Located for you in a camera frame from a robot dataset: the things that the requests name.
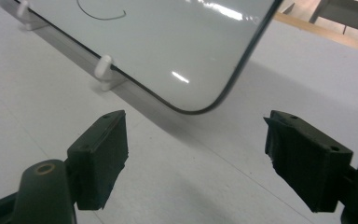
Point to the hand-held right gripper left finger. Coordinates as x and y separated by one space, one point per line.
101 161

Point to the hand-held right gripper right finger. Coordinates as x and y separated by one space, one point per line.
304 165

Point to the white whiteboard with black edge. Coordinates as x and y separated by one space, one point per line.
174 53

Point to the white plastic board stand clip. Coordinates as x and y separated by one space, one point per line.
23 11
103 69

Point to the wooden strip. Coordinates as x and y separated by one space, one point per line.
326 32

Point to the grey metal frame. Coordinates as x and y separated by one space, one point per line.
351 12

